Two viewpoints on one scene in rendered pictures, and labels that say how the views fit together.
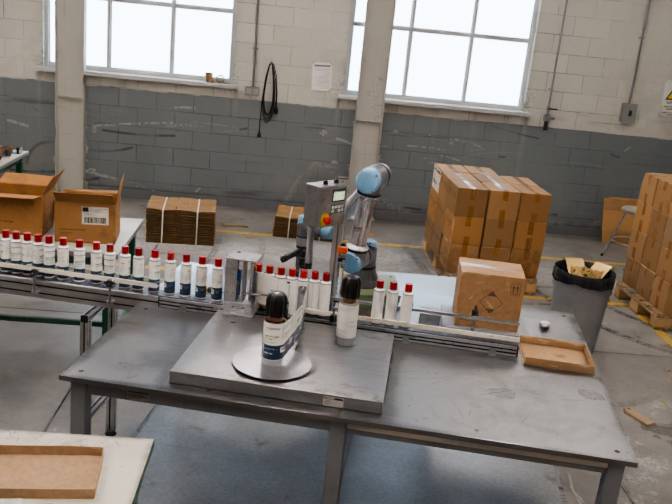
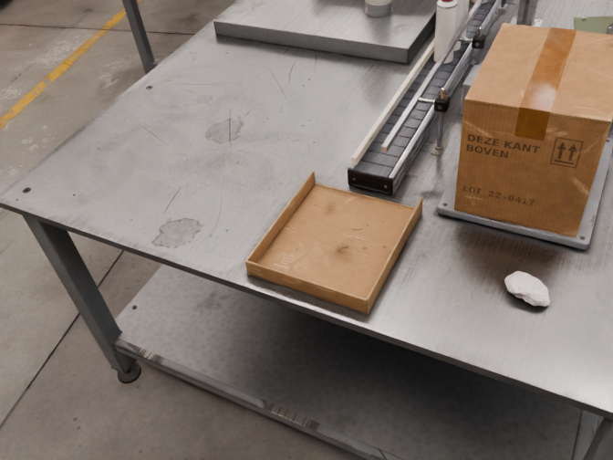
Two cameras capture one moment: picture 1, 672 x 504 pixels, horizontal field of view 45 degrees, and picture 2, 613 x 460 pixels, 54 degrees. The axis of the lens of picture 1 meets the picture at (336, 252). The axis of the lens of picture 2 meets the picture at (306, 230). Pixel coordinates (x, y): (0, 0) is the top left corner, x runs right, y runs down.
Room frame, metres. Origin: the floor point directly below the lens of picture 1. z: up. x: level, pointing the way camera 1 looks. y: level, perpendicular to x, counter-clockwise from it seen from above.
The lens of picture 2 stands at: (3.70, -1.82, 1.72)
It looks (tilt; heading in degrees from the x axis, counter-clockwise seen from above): 44 degrees down; 117
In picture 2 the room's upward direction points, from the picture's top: 8 degrees counter-clockwise
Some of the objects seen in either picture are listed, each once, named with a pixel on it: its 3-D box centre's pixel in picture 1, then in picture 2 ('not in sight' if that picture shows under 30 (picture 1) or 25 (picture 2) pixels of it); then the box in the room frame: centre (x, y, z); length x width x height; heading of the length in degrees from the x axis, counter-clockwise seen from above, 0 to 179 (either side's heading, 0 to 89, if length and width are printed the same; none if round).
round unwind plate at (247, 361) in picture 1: (271, 363); not in sight; (2.89, 0.20, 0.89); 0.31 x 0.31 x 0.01
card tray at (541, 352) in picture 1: (555, 353); (337, 235); (3.37, -1.02, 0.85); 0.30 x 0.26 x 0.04; 84
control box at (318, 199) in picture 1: (325, 204); not in sight; (3.57, 0.07, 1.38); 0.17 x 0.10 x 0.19; 139
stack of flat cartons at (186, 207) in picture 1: (182, 220); not in sight; (7.47, 1.49, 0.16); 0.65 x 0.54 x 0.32; 99
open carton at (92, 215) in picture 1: (89, 205); not in sight; (4.65, 1.49, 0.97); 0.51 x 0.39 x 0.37; 9
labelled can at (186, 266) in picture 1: (185, 275); not in sight; (3.54, 0.68, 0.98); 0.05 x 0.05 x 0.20
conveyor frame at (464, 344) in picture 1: (335, 322); (473, 18); (3.47, -0.03, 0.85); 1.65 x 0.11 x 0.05; 84
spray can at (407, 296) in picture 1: (406, 305); (445, 24); (3.44, -0.34, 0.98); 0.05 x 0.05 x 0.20
